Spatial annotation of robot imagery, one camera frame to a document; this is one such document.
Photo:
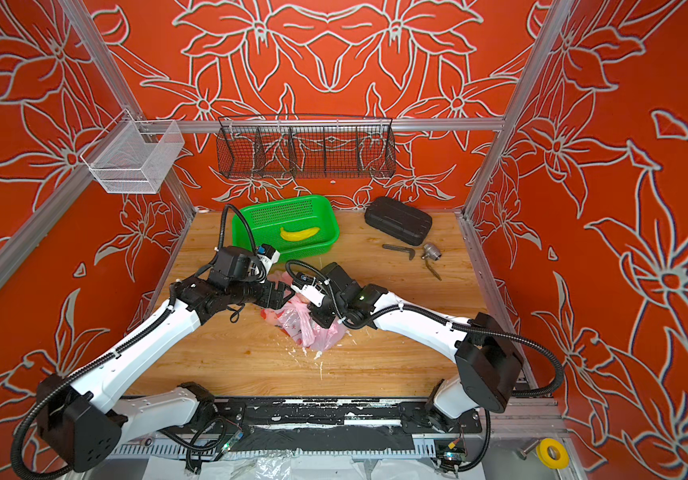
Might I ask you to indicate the black wire wall basket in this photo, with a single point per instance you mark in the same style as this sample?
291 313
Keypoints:
311 147

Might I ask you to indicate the green plastic perforated basket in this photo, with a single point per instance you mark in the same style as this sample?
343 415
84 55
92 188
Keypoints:
266 219

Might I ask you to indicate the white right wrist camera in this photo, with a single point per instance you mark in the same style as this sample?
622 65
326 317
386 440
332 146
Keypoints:
310 289

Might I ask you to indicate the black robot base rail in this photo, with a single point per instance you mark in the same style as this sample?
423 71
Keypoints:
358 426

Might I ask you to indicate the silver metal fitting tool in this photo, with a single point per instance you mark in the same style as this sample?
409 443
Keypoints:
431 254

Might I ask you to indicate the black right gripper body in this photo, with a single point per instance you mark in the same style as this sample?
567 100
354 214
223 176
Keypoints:
331 308

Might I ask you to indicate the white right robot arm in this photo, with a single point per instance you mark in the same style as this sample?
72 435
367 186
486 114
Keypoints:
487 358

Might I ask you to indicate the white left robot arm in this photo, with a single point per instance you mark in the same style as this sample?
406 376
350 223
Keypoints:
84 416

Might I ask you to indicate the yellow tape roll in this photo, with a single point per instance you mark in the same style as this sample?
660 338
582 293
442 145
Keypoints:
552 454

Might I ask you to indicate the pink translucent plastic bag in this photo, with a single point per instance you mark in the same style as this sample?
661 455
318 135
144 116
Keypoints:
295 319

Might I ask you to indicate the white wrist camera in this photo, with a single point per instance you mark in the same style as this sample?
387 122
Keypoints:
268 256
310 289

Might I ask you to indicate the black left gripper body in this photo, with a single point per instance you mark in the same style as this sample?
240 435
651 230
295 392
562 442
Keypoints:
262 292

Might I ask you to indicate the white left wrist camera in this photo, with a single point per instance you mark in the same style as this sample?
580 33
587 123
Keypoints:
268 256

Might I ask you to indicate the dark metal bracket tool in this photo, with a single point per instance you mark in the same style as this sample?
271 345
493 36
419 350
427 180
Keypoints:
398 248

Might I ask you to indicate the yellow toy banana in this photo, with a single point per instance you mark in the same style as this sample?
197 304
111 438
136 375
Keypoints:
299 235

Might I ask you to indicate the white wire mesh basket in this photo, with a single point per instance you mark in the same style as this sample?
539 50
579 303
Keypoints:
125 159

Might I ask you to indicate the black plastic tool case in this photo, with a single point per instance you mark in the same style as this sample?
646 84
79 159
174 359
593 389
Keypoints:
399 220

